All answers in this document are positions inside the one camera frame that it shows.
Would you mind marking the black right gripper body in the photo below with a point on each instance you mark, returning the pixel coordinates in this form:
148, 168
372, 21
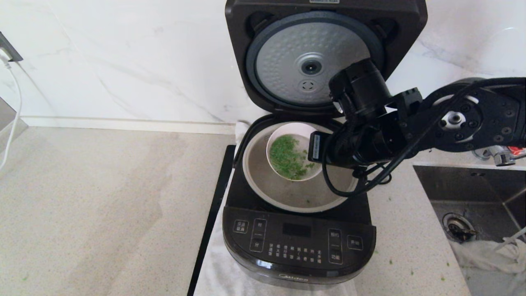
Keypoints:
349, 144

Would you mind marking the chopped green vegetables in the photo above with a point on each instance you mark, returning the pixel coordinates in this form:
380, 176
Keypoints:
287, 156

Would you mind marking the pink bowl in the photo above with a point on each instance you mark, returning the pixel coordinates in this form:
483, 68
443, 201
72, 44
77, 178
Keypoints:
287, 129

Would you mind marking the black rice cooker lid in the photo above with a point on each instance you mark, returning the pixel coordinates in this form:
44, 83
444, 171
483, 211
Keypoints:
287, 53

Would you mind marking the grey inner pot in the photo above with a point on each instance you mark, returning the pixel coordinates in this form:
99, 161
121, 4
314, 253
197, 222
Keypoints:
263, 181

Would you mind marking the black rice cooker base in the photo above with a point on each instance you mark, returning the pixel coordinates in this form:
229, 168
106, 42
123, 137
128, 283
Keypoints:
287, 263

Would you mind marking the stainless steel sink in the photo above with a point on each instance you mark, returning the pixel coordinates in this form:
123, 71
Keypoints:
464, 185

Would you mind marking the metal sink drain strainer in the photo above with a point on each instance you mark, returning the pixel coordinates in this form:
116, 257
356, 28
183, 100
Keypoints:
458, 228

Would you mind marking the black flat strip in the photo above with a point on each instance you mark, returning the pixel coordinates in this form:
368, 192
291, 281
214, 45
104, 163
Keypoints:
213, 213

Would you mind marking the chrome faucet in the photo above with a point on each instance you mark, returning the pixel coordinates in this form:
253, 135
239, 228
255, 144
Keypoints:
503, 158

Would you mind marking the orange red packet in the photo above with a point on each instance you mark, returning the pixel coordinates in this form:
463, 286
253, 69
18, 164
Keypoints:
518, 151

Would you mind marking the white rag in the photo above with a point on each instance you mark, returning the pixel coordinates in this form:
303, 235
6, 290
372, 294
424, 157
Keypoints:
481, 259

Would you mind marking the white cloth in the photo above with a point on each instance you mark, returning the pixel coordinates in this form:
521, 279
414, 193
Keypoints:
213, 275

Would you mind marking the grey side panel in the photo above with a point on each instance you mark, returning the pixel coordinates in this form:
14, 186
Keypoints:
6, 117

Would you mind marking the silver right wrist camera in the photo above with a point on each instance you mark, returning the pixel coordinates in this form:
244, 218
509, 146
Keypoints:
339, 107

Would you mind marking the dark wall socket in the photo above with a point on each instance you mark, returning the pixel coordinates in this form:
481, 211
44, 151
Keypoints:
10, 49

